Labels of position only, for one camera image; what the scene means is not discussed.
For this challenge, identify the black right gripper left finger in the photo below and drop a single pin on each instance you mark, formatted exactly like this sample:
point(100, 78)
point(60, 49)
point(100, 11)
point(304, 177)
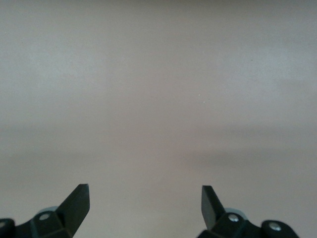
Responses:
point(71, 210)

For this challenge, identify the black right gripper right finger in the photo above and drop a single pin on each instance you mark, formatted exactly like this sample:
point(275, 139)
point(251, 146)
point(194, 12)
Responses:
point(213, 213)

